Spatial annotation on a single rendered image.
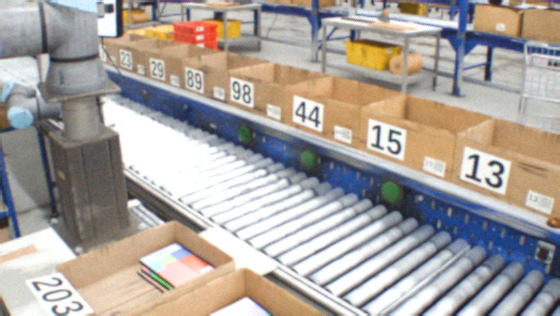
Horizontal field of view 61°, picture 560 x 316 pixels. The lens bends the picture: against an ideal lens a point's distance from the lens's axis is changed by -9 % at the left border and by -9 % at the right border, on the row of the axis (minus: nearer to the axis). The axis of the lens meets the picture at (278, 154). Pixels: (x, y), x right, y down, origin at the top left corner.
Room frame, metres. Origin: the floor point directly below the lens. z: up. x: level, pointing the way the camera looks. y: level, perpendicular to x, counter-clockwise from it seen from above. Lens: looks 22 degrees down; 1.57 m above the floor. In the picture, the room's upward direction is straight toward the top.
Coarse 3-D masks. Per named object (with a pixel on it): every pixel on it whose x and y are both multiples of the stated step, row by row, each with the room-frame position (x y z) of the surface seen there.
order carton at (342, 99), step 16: (320, 80) 2.18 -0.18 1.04; (336, 80) 2.22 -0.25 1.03; (352, 80) 2.16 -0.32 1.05; (288, 96) 2.03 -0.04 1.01; (304, 96) 1.96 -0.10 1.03; (320, 96) 1.90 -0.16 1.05; (336, 96) 2.22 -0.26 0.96; (352, 96) 2.15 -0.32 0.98; (368, 96) 2.09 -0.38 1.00; (384, 96) 2.03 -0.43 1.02; (288, 112) 2.03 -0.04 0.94; (336, 112) 1.84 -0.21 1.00; (352, 112) 1.78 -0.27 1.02; (304, 128) 1.96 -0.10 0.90; (352, 128) 1.78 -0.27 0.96; (352, 144) 1.78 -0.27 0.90
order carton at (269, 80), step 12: (228, 72) 2.32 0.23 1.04; (240, 72) 2.38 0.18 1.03; (252, 72) 2.43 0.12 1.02; (264, 72) 2.48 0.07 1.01; (276, 72) 2.51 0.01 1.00; (288, 72) 2.45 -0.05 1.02; (300, 72) 2.39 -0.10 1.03; (312, 72) 2.33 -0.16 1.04; (228, 84) 2.33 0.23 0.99; (264, 84) 2.14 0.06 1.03; (276, 84) 2.08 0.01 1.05; (288, 84) 2.45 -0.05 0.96; (228, 96) 2.33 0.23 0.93; (264, 96) 2.14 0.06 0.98; (276, 96) 2.08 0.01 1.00; (240, 108) 2.26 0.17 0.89; (252, 108) 2.20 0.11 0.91; (264, 108) 2.14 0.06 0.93; (276, 120) 2.08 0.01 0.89
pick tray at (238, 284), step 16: (240, 272) 1.06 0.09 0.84; (208, 288) 0.99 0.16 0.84; (224, 288) 1.02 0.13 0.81; (240, 288) 1.05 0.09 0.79; (256, 288) 1.03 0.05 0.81; (272, 288) 0.99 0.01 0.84; (176, 304) 0.93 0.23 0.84; (192, 304) 0.96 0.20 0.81; (208, 304) 0.99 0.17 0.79; (224, 304) 1.02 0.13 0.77; (272, 304) 0.99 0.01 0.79; (288, 304) 0.95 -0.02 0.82; (304, 304) 0.92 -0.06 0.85
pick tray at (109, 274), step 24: (120, 240) 1.18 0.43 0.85; (144, 240) 1.22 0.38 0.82; (168, 240) 1.28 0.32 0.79; (192, 240) 1.23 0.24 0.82; (72, 264) 1.07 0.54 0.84; (96, 264) 1.12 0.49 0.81; (120, 264) 1.16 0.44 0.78; (216, 264) 1.16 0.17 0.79; (96, 288) 1.07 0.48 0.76; (120, 288) 1.08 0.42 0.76; (144, 288) 1.08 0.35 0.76; (192, 288) 1.00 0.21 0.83; (96, 312) 0.97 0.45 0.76; (120, 312) 0.98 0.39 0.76; (144, 312) 0.91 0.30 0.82
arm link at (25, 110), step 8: (8, 96) 1.76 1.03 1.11; (16, 96) 1.75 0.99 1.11; (24, 96) 1.78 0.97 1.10; (8, 104) 1.72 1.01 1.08; (16, 104) 1.71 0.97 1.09; (24, 104) 1.72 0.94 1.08; (32, 104) 1.73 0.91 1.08; (8, 112) 1.69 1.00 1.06; (16, 112) 1.67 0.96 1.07; (24, 112) 1.69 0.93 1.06; (32, 112) 1.72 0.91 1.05; (16, 120) 1.68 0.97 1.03; (24, 120) 1.70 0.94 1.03; (32, 120) 1.71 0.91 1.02; (16, 128) 1.69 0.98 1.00; (24, 128) 1.71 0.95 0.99
